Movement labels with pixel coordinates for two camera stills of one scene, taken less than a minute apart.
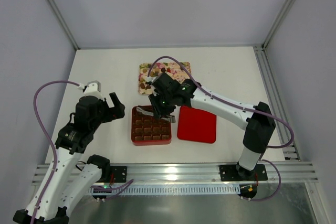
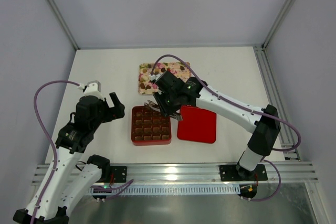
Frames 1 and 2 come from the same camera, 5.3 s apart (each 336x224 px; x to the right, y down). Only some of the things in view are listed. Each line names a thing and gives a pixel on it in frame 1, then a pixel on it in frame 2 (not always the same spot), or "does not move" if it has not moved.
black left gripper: (109, 110) does not move
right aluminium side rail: (285, 134) does not move
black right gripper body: (159, 110) does not move
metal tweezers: (171, 118) -> (155, 107)
